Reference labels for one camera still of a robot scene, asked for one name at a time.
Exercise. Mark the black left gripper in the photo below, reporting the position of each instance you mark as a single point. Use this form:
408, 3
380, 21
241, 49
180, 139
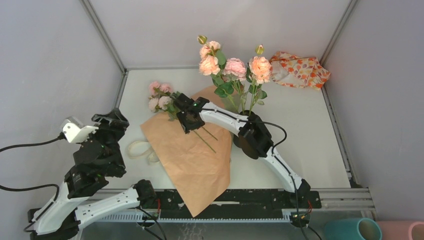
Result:
119, 124

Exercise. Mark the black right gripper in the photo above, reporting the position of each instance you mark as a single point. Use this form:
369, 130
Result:
187, 126

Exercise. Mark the pink flower bouquet green wrap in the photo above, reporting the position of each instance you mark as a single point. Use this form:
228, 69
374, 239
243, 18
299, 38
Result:
162, 98

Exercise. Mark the cream printed ribbon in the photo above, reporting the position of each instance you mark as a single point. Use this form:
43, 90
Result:
142, 150

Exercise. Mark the orange wrapping paper sheet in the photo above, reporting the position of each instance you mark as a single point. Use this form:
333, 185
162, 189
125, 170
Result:
198, 163

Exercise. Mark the peach pink flower stem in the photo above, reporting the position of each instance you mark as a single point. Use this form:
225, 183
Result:
212, 62

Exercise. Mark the pink rose stem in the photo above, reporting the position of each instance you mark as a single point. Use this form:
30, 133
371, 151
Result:
234, 77

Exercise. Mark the peach rose stem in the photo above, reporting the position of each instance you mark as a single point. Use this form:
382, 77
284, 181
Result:
259, 73

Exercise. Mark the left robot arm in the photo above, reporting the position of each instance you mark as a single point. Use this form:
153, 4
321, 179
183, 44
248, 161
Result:
98, 158

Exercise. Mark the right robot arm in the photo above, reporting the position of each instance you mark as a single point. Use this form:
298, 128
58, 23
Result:
267, 151

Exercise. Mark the black conical vase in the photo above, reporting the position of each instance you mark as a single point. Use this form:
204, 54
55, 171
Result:
251, 134

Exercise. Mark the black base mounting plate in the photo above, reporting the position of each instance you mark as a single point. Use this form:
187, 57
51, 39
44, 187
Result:
233, 204

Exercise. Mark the orange floral cloth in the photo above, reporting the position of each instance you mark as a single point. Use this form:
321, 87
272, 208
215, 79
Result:
293, 71

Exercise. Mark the teal cup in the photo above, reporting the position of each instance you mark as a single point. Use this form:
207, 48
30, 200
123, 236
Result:
353, 229

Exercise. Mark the pink cup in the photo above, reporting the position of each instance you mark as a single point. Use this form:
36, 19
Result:
402, 230

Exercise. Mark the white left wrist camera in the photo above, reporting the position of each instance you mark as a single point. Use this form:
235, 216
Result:
75, 132

